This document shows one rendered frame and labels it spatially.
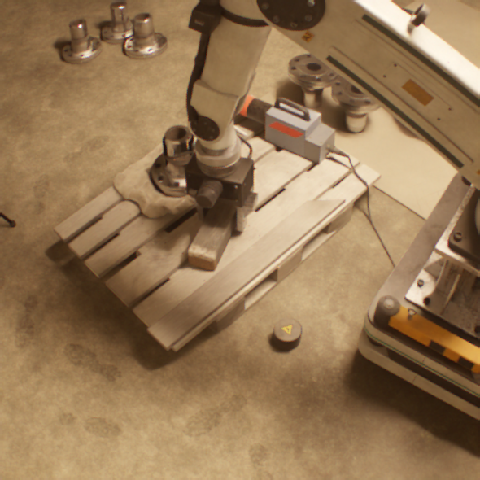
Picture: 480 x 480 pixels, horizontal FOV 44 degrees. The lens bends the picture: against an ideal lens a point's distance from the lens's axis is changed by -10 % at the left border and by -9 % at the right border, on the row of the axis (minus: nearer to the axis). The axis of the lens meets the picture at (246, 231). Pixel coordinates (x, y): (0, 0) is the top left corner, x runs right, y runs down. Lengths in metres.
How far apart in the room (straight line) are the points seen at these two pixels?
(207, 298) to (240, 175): 0.46
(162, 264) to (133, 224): 0.27
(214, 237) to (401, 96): 1.11
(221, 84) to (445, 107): 0.74
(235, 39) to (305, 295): 1.16
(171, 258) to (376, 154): 1.17
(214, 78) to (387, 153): 1.38
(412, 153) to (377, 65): 1.64
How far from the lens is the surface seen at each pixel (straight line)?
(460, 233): 2.03
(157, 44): 3.84
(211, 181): 2.31
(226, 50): 1.89
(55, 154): 3.29
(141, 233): 2.62
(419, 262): 2.34
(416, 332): 2.10
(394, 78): 1.59
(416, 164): 3.13
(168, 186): 2.70
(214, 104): 2.04
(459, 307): 2.24
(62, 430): 2.39
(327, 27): 1.56
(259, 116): 2.91
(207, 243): 2.44
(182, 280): 2.46
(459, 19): 4.48
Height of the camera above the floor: 2.14
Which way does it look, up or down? 50 degrees down
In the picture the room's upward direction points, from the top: 1 degrees counter-clockwise
